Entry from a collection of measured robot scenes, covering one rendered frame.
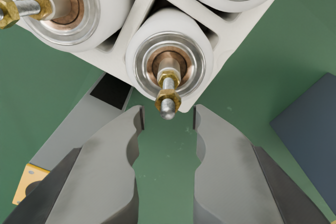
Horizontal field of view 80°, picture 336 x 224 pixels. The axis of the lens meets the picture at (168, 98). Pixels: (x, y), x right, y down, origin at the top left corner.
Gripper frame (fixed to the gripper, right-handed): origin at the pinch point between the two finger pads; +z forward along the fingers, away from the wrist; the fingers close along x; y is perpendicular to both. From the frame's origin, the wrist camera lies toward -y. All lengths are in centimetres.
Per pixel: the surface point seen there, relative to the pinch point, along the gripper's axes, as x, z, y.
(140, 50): -2.9, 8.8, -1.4
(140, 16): -3.7, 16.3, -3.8
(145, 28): -2.4, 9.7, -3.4
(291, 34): 25.7, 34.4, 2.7
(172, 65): 0.3, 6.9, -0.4
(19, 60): -36, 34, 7
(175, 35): 0.6, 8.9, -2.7
